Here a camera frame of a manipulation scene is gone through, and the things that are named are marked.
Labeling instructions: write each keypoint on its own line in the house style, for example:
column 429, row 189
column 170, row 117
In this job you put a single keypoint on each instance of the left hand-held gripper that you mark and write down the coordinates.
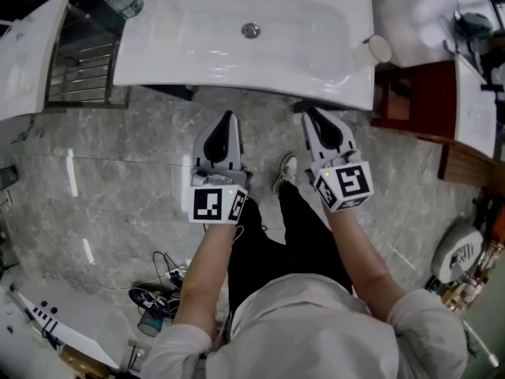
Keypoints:
column 209, row 205

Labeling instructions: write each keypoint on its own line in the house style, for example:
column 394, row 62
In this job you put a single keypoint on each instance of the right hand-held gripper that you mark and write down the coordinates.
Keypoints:
column 351, row 184

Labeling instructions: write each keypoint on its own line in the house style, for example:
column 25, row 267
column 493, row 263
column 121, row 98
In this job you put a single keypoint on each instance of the person's right forearm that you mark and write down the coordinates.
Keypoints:
column 359, row 251

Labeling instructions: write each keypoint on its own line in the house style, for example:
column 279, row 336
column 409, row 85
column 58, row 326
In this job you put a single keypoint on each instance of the person's left forearm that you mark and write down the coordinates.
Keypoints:
column 209, row 275

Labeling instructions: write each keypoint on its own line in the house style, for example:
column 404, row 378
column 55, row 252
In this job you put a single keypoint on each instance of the large white sink basin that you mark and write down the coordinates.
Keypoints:
column 197, row 46

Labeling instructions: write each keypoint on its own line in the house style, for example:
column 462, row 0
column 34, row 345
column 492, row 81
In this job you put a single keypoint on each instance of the dark metal frame rack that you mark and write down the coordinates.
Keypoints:
column 83, row 65

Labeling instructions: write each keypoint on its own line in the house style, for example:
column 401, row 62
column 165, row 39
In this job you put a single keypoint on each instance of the white rectangular sink top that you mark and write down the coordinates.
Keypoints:
column 27, row 53

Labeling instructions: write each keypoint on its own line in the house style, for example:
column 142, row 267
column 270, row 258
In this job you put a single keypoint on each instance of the person's white sneaker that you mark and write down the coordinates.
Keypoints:
column 286, row 170

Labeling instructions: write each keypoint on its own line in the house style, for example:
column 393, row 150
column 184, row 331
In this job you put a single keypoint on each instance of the white cup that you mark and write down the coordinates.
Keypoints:
column 372, row 51

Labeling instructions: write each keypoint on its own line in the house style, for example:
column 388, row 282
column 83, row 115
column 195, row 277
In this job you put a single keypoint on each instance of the red-brown wooden vanity cabinet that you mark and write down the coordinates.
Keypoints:
column 422, row 97

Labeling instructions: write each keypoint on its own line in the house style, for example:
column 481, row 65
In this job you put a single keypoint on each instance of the person's black trousers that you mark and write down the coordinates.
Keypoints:
column 296, row 243

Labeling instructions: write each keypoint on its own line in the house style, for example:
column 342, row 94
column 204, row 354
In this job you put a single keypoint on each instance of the white power strip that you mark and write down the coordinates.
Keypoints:
column 173, row 275

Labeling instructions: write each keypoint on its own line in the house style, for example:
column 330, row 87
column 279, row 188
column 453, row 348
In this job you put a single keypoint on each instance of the wooden slatted rack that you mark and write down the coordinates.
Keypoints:
column 465, row 164

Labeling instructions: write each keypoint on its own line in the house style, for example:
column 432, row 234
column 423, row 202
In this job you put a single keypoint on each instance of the black round labelled device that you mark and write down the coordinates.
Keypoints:
column 146, row 300

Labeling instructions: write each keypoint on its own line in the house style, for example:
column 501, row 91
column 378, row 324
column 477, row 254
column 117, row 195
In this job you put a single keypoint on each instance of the black mesh bin teal contents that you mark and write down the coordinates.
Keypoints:
column 150, row 324

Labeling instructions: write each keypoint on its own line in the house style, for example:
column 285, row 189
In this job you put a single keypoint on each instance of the person's white shirt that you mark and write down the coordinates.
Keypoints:
column 307, row 330

